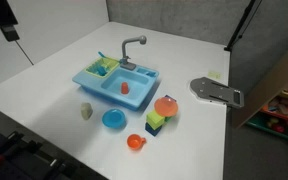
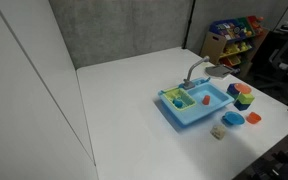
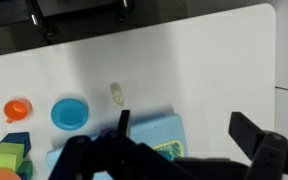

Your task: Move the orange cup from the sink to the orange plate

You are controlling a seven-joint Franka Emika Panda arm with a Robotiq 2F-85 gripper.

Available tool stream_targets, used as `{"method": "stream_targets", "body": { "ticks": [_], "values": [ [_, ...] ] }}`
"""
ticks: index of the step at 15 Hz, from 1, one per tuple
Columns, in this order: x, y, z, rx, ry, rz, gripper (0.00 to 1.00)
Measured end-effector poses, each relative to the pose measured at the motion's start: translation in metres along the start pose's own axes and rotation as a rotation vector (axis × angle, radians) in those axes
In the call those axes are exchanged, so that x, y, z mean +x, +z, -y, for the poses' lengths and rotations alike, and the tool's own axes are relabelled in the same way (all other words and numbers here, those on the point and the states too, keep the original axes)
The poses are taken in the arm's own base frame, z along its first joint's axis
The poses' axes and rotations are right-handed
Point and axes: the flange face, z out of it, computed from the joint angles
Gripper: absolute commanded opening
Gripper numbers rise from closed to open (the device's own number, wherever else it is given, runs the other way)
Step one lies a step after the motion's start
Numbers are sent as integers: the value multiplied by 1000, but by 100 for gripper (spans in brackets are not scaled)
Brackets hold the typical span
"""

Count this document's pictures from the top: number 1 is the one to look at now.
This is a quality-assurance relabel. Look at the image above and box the lime green dish rack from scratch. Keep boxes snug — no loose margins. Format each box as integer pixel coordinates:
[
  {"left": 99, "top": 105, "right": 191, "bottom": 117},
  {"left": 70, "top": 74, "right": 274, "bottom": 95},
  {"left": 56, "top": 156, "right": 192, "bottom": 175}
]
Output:
[{"left": 85, "top": 56, "right": 121, "bottom": 79}]

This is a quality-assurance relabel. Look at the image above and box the grey metal mounting plate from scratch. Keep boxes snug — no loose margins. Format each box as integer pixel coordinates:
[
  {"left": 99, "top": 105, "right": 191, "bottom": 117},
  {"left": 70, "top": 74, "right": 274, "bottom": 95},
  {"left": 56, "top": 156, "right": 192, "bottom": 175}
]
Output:
[{"left": 189, "top": 76, "right": 245, "bottom": 109}]

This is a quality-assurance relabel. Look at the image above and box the blue toy plate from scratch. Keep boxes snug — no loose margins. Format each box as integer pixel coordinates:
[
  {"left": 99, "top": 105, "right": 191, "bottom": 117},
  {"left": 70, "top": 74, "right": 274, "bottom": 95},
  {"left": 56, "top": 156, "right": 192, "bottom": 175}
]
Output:
[{"left": 101, "top": 108, "right": 126, "bottom": 130}]

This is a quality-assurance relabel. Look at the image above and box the wooden toy shelf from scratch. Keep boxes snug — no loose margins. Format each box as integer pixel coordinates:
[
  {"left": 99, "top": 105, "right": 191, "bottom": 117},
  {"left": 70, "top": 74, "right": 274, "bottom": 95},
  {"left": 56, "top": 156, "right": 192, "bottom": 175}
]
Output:
[{"left": 231, "top": 42, "right": 288, "bottom": 148}]

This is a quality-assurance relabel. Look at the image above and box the blue toy utensil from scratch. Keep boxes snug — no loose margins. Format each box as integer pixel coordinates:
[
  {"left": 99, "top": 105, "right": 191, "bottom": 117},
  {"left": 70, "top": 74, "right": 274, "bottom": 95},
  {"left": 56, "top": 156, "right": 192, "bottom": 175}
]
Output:
[{"left": 97, "top": 50, "right": 111, "bottom": 62}]

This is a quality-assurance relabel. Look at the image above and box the black clamp with red handle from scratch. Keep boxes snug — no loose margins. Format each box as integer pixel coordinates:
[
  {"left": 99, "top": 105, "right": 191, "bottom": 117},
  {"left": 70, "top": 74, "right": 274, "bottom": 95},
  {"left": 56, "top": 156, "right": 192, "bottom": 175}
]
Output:
[{"left": 0, "top": 130, "right": 22, "bottom": 172}]

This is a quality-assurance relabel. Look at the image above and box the grey toy faucet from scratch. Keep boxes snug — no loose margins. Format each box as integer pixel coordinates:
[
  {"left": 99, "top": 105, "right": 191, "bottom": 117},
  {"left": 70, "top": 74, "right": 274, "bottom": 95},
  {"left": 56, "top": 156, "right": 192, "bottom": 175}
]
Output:
[{"left": 118, "top": 35, "right": 148, "bottom": 71}]

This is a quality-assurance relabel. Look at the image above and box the pale yellow sticker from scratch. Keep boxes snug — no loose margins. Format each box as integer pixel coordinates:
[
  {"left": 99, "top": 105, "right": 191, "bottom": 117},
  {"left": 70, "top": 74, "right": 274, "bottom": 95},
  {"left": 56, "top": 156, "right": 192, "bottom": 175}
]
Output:
[{"left": 207, "top": 70, "right": 222, "bottom": 80}]

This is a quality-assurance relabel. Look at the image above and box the blue toy cup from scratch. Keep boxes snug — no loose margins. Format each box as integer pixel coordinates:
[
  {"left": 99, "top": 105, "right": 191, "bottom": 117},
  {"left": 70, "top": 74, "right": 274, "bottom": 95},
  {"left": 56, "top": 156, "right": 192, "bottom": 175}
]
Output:
[{"left": 95, "top": 64, "right": 108, "bottom": 77}]

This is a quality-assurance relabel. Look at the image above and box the light blue toy sink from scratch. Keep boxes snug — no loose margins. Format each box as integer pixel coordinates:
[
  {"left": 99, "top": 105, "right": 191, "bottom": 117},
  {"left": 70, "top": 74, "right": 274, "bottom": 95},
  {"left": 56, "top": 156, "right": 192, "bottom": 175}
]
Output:
[{"left": 72, "top": 56, "right": 161, "bottom": 112}]

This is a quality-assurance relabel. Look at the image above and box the dark blue toy block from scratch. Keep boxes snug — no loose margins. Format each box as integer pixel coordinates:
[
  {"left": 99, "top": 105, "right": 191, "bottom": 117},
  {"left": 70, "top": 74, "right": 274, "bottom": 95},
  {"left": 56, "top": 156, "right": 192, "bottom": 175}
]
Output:
[
  {"left": 164, "top": 94, "right": 177, "bottom": 102},
  {"left": 144, "top": 122, "right": 164, "bottom": 137}
]

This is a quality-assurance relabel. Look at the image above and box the black stand hardware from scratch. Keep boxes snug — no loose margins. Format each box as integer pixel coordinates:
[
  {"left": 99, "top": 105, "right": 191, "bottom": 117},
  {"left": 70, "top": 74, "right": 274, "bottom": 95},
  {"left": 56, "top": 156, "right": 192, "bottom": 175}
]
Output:
[{"left": 23, "top": 139, "right": 73, "bottom": 180}]

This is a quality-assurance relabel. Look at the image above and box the orange toy mug with handle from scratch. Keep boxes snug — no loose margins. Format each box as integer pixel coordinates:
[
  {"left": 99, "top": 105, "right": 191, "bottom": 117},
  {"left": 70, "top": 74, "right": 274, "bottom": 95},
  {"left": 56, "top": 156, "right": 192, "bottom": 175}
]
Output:
[{"left": 126, "top": 133, "right": 147, "bottom": 151}]

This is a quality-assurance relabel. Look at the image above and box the beige grey stone-like lump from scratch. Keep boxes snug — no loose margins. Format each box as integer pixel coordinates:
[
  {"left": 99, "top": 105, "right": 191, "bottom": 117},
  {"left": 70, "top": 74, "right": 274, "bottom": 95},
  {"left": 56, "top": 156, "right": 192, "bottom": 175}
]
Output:
[{"left": 80, "top": 102, "right": 94, "bottom": 121}]

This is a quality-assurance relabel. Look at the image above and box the orange toy cup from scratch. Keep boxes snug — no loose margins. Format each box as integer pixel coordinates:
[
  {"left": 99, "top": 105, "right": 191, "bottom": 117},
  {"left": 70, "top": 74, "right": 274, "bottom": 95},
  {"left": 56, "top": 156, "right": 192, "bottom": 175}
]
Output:
[{"left": 120, "top": 81, "right": 130, "bottom": 95}]

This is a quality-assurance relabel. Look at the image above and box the black tripod pole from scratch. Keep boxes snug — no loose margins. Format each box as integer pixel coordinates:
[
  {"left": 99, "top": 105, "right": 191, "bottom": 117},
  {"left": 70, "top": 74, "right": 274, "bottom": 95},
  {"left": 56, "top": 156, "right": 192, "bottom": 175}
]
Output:
[{"left": 224, "top": 0, "right": 262, "bottom": 52}]

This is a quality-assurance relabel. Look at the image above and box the lime green toy block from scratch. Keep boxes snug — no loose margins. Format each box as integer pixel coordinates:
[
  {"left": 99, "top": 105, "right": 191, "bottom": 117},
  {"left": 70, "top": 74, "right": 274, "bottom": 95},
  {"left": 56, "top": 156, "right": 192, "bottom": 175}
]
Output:
[{"left": 146, "top": 110, "right": 166, "bottom": 131}]

